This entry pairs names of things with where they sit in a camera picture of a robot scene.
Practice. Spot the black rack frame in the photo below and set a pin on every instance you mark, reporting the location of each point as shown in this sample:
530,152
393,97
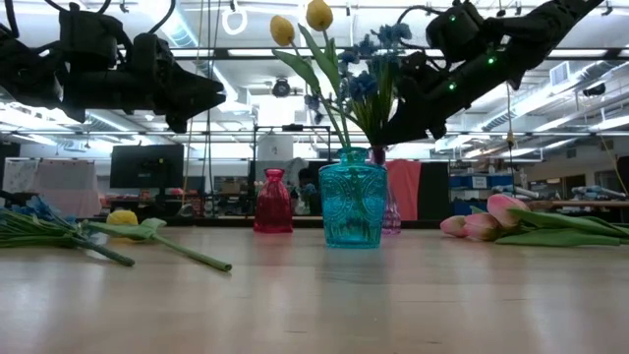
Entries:
254,162

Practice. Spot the person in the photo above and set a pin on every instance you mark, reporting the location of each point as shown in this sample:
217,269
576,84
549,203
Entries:
307,178

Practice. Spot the white cover cloth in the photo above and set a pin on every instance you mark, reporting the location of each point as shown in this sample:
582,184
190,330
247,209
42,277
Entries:
59,187

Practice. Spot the pink glass vase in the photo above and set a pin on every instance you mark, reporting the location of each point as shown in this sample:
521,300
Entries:
394,216

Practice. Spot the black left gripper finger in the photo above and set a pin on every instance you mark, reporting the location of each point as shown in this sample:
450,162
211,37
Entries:
191,93

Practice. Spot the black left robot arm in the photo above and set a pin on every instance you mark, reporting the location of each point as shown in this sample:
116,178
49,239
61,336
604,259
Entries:
88,39

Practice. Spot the blue storage bins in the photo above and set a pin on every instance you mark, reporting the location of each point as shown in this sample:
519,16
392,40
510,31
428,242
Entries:
484,182

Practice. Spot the red glass vase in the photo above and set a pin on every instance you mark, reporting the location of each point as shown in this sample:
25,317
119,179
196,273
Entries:
273,206

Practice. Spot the black monitor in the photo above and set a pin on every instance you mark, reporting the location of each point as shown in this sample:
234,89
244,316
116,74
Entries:
147,166

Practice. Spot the blue artificial flower spray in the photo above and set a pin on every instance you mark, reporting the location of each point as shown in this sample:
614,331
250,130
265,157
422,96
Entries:
373,98
34,231

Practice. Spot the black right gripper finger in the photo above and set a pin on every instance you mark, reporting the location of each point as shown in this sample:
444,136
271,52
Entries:
415,125

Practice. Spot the teal blue glass vase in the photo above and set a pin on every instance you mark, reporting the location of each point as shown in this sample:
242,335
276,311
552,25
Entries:
353,206

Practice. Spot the black panel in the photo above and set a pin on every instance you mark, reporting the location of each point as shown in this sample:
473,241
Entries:
435,192

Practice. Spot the yellow artificial tulip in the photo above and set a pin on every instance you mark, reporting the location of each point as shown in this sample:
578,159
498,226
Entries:
319,15
281,30
122,217

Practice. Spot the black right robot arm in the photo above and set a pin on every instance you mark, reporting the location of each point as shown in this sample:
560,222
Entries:
540,29

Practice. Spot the round black ceiling camera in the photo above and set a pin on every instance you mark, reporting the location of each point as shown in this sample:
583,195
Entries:
281,87

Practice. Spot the red panel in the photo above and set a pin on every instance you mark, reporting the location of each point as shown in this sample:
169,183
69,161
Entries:
404,189

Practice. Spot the yellow tulips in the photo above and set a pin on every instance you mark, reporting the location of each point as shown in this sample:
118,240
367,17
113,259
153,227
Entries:
506,206

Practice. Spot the pink artificial tulip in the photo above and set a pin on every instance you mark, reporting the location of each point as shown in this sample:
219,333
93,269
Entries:
454,226
481,226

